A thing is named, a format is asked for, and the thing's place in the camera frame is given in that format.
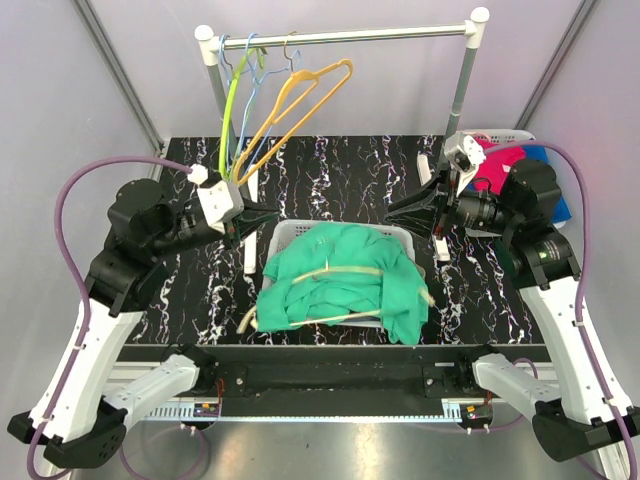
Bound yellow plastic hanger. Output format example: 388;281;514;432
232;32;354;187

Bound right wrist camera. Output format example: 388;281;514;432
443;132;486;196

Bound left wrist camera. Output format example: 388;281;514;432
197;180;244;233

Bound white clothes rack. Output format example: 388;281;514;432
193;6;490;275

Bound cream white hanger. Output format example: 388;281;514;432
236;266;436;334

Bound white side basket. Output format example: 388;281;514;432
465;129;535;144

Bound pink folded shirt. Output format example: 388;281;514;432
471;147;526;194

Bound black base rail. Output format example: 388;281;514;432
105;345;551;426

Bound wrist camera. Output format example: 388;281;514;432
197;180;244;233
443;132;486;196

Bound lime green hanger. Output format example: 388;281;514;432
218;45;265;181

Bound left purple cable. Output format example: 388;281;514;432
25;155;209;480

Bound green tank top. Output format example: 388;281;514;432
256;222;430;345

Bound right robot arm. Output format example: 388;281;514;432
385;158;639;462

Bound white plastic basket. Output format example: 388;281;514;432
266;219;415;329

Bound light blue wire hanger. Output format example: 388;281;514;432
218;33;261;176

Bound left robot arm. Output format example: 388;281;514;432
7;179;278;470

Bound blue folded shirt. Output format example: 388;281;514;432
524;142;574;226

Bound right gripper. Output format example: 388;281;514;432
384;162;519;241

